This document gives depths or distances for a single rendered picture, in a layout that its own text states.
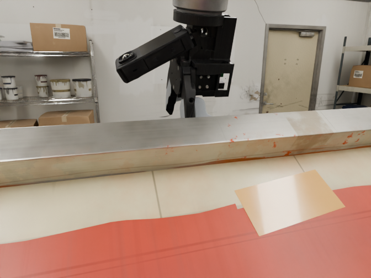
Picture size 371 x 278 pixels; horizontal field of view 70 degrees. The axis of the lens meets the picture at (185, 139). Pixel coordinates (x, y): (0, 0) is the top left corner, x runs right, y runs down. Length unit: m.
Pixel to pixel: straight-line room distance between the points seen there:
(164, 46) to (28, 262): 0.28
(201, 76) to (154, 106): 3.18
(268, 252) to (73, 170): 0.18
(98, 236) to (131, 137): 0.09
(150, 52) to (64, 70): 3.16
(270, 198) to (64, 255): 0.19
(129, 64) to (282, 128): 0.22
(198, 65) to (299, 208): 0.23
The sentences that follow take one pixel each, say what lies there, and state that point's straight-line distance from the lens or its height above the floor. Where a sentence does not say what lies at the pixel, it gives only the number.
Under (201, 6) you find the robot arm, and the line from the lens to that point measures 0.37.
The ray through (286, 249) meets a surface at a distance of 0.26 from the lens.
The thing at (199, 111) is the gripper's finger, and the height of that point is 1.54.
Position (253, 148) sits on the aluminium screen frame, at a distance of 0.28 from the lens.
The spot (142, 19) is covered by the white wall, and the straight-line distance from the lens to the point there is 3.55.
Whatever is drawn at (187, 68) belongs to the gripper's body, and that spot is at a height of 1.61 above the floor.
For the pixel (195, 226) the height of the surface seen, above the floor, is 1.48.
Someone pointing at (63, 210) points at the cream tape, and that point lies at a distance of 0.25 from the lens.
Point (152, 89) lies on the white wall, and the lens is 3.54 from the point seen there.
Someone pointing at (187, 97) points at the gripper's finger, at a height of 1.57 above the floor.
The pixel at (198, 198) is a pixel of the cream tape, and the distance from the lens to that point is 0.25.
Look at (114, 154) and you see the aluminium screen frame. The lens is 0.24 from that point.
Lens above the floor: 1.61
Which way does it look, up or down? 16 degrees down
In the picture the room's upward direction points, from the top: straight up
